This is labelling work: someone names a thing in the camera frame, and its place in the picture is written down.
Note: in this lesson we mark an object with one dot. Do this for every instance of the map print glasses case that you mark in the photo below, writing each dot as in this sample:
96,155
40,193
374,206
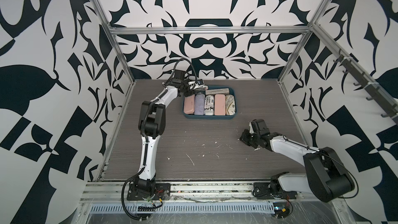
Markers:
230,105

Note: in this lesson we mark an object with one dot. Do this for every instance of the aluminium frame corner post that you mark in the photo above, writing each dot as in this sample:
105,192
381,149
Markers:
304,39
96,7

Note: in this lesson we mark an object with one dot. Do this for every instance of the grey felt glasses case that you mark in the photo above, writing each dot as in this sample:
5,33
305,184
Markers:
224,91

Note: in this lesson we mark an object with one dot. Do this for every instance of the text print glasses case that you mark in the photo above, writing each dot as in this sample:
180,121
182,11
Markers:
209,106

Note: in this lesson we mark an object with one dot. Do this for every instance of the pink glasses case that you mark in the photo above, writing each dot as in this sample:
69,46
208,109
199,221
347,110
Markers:
220,105
189,105

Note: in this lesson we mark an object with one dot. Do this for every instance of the aluminium frame corner post right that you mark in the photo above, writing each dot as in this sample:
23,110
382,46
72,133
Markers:
304,39

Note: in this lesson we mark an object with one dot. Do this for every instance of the aluminium frame corner post left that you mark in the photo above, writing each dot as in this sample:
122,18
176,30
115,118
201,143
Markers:
96,7

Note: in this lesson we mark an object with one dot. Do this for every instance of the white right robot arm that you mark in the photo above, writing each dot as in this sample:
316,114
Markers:
325,175

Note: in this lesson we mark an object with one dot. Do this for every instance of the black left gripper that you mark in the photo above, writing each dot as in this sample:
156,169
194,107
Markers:
189,93

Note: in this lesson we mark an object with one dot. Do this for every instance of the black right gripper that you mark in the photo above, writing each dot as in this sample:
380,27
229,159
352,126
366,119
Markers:
243,136

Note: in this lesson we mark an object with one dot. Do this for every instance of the white slotted cable duct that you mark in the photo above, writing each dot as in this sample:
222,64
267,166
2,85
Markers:
193,208

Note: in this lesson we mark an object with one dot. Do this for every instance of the teal plastic storage box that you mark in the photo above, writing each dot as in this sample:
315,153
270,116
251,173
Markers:
226,117

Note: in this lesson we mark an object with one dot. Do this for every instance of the aluminium frame back crossbar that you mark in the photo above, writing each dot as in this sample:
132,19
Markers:
209,30

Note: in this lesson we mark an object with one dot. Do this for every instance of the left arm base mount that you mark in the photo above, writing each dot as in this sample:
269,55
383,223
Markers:
148,190

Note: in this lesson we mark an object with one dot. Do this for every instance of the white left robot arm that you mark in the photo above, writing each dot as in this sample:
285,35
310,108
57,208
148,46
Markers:
152,123

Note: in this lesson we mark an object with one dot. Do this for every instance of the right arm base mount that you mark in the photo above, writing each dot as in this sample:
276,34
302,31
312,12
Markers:
272,189

